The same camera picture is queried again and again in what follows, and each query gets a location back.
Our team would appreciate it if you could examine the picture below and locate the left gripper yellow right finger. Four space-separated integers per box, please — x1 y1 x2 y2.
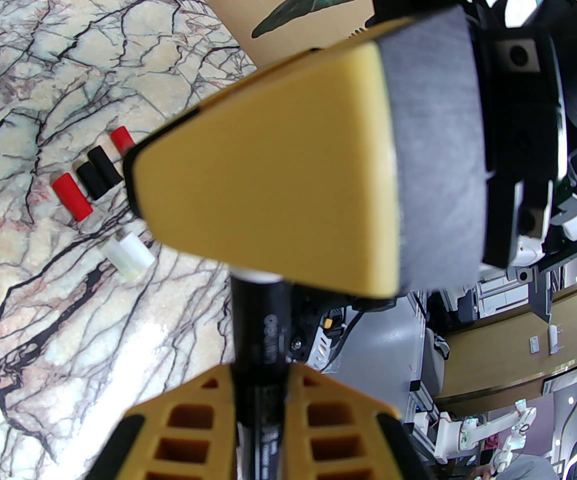
287 364 440 480

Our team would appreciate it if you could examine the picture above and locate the translucent pen cap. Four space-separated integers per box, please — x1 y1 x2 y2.
99 240 129 280

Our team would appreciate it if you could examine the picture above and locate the black pen cap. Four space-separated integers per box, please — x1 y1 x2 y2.
87 144 125 189
76 160 109 201

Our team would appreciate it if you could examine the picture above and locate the white pen cap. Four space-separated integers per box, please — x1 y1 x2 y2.
118 234 157 281

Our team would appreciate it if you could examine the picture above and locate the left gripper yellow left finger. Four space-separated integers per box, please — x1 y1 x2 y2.
86 365 240 480

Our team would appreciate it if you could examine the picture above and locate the red pen cap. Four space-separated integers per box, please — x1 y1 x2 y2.
51 172 95 223
110 125 136 155

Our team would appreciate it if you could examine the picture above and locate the person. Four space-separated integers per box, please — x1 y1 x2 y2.
468 448 569 480

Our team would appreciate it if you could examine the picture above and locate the black pen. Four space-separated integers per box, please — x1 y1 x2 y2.
231 267 291 480

